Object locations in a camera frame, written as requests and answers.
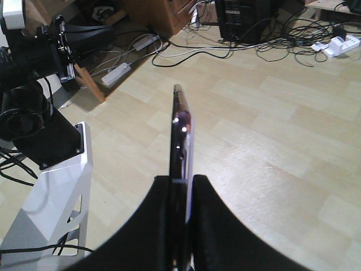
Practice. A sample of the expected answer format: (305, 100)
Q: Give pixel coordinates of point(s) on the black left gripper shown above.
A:
(70, 45)

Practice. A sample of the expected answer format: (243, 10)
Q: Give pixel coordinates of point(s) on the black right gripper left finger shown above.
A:
(140, 243)

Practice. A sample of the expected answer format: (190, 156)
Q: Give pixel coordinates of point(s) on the black computer tower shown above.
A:
(244, 21)

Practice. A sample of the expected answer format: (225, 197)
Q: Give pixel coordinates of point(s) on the black foldable smartphone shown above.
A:
(180, 187)

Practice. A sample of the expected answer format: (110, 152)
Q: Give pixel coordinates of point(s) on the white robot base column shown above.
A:
(57, 206)

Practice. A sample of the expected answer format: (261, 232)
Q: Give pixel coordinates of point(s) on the wooden table leg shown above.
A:
(84, 78)

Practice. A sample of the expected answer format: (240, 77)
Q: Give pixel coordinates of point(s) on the white power strip near leg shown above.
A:
(116, 74)

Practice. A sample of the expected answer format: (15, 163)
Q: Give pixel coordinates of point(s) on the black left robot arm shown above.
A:
(28, 120)

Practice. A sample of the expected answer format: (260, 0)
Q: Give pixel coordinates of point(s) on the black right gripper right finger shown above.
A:
(220, 241)

